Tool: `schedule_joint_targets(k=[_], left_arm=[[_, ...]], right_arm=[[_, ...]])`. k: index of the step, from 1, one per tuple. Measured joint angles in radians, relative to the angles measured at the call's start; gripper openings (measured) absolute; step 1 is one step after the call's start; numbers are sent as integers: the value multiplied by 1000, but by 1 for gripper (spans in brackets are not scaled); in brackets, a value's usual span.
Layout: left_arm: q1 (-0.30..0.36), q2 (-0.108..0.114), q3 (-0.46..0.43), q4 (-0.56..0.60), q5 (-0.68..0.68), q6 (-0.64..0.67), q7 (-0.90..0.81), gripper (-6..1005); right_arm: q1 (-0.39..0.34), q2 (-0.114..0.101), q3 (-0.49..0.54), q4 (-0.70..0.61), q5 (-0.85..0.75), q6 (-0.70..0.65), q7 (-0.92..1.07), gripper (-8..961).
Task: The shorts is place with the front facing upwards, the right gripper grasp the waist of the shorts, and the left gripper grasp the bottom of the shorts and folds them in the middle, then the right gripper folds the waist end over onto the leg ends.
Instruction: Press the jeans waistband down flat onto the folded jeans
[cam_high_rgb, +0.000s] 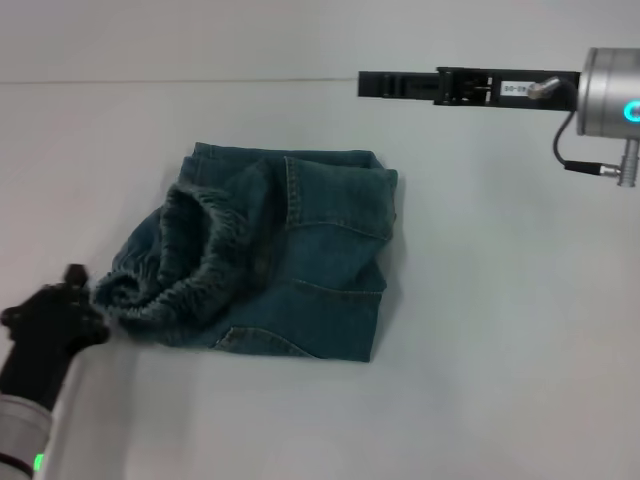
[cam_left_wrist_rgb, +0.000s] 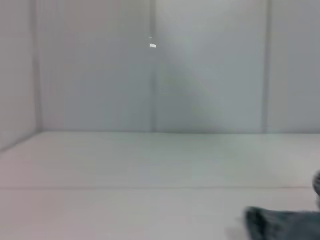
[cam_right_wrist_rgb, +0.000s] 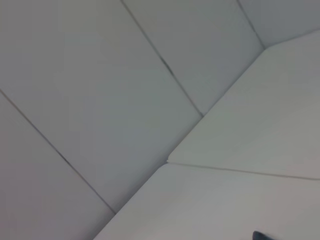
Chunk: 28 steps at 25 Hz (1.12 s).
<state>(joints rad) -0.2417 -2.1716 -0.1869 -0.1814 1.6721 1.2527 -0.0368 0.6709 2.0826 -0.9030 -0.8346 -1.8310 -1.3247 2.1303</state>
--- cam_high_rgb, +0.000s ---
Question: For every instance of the blue denim shorts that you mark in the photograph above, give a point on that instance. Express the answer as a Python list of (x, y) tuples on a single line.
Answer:
[(310, 280)]

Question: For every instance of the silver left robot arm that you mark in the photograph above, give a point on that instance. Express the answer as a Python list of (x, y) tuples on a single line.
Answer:
[(20, 437)]

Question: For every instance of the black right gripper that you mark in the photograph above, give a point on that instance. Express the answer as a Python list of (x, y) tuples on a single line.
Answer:
[(505, 87)]

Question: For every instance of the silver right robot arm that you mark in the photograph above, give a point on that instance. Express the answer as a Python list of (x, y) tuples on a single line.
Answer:
[(607, 92)]

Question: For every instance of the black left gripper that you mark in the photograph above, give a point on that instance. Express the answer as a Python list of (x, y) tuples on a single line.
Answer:
[(45, 330)]

